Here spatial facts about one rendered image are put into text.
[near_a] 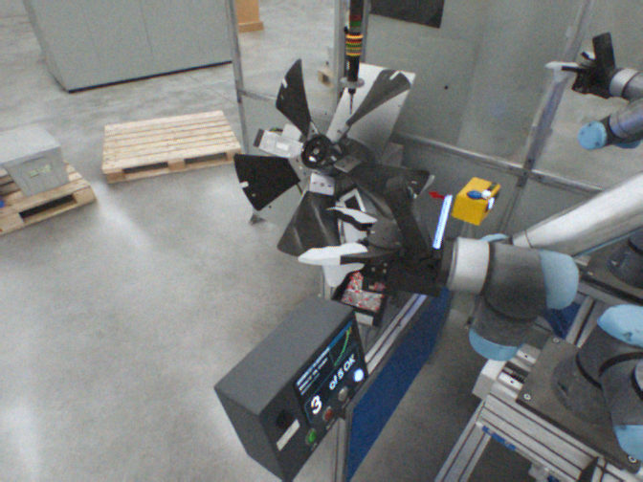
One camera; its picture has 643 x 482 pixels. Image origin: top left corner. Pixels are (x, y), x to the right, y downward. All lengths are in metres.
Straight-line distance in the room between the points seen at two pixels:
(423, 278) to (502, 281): 0.10
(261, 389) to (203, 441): 1.41
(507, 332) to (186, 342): 1.97
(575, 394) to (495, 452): 0.93
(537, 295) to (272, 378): 0.40
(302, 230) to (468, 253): 0.85
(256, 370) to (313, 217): 0.75
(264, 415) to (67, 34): 6.06
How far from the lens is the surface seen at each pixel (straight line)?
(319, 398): 0.74
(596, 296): 1.42
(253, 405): 0.64
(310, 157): 1.34
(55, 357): 2.62
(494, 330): 0.63
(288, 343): 0.71
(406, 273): 0.58
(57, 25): 6.40
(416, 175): 1.31
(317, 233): 1.33
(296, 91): 1.50
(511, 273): 0.56
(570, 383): 0.99
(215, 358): 2.27
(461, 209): 1.48
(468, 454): 1.80
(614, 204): 0.69
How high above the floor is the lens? 1.81
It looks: 40 degrees down
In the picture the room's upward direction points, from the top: straight up
